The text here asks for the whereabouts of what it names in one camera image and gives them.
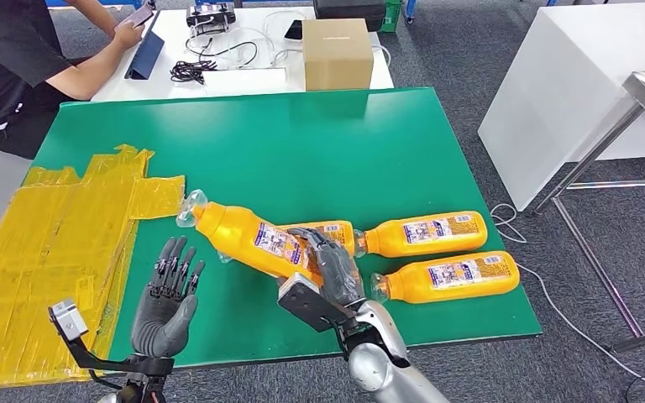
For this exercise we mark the person's right hand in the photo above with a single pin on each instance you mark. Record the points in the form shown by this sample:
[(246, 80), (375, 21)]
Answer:
[(128, 36)]

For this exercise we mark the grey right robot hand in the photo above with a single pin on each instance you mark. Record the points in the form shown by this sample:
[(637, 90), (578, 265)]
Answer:
[(339, 272)]

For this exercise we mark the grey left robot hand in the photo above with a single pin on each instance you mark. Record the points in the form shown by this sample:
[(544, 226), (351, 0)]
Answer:
[(161, 322)]

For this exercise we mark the black smartphone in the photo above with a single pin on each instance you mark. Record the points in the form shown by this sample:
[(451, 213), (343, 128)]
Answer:
[(139, 14), (294, 29)]

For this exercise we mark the orange plastic bottle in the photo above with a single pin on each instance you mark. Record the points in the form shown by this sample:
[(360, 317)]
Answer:
[(456, 278), (439, 233), (339, 233), (233, 233)]

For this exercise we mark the person's left forearm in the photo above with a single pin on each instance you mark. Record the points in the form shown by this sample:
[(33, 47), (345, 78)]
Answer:
[(94, 14)]

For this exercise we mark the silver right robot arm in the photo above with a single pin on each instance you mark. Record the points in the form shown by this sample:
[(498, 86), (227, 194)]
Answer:
[(378, 367)]

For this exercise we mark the person's right forearm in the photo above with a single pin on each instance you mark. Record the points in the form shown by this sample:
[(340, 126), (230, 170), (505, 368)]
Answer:
[(89, 66)]

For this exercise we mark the dark blue tablet case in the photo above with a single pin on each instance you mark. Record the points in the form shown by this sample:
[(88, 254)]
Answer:
[(145, 55)]

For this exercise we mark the white desk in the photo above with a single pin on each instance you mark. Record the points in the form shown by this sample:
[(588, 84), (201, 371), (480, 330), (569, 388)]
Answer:
[(133, 88)]

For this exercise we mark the black electronic device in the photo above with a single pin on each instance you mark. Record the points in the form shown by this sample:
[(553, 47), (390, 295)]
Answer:
[(211, 14)]

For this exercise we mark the person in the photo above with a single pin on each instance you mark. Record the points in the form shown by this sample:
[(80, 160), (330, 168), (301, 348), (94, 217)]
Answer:
[(0, 55)]

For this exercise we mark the yellow tape patch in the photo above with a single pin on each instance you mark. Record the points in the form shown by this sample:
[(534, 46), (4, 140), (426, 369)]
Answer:
[(33, 233)]

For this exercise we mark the brown cardboard box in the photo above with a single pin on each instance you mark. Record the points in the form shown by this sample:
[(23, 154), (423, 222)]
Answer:
[(337, 55)]

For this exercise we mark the black hard case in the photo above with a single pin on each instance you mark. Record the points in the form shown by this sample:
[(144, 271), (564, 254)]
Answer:
[(350, 14)]

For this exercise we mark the green box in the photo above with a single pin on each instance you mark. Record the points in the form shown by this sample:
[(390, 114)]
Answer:
[(392, 15)]

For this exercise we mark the white cabinet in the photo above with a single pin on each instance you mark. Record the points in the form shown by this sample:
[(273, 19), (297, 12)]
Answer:
[(567, 83)]

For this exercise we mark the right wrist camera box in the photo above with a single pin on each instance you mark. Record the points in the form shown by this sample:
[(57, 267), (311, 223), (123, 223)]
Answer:
[(306, 300)]

